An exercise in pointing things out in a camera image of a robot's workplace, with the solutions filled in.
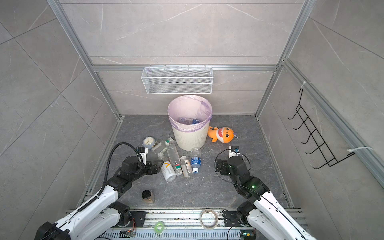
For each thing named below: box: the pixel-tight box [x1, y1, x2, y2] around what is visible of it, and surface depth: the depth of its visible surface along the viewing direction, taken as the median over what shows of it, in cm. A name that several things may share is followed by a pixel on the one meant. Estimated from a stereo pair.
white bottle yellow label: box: [160, 161, 177, 182], surface depth 85 cm
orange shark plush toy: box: [207, 126, 235, 144], surface depth 101 cm
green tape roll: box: [154, 221, 165, 234], surface depth 73 cm
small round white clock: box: [142, 136, 156, 150], surface depth 101 cm
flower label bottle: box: [151, 137, 174, 155], surface depth 102 cm
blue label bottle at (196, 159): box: [191, 147, 202, 174], surface depth 90 cm
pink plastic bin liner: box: [167, 95, 213, 133], surface depth 94 cm
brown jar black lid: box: [141, 189, 155, 204], surface depth 74 cm
